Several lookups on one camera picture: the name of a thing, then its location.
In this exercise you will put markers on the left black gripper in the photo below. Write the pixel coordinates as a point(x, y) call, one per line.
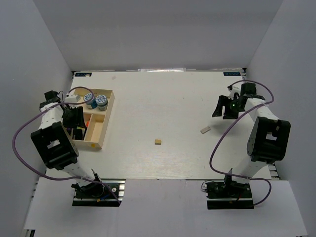
point(78, 121)

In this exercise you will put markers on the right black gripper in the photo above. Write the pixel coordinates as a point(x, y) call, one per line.
point(224, 100)

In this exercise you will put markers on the blue slime jar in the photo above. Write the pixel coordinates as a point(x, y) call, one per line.
point(102, 102)
point(90, 101)

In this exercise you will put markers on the grey white eraser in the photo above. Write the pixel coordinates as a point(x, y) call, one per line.
point(205, 130)

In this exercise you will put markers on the yellow cap highlighter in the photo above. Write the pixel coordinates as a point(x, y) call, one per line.
point(77, 134)

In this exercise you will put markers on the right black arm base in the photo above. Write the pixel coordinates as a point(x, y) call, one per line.
point(221, 197)

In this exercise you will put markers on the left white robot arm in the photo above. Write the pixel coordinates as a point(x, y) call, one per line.
point(53, 140)

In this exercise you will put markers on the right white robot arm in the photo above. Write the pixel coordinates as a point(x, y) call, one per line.
point(269, 136)

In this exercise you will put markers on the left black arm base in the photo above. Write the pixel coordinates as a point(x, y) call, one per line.
point(106, 199)

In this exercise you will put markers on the wooden compartment tray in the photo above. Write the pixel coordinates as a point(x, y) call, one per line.
point(98, 122)

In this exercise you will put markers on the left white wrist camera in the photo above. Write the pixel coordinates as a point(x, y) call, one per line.
point(72, 97)

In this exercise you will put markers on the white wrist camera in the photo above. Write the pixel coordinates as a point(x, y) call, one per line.
point(72, 97)
point(234, 92)

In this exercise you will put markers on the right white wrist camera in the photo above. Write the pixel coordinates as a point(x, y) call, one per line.
point(234, 92)

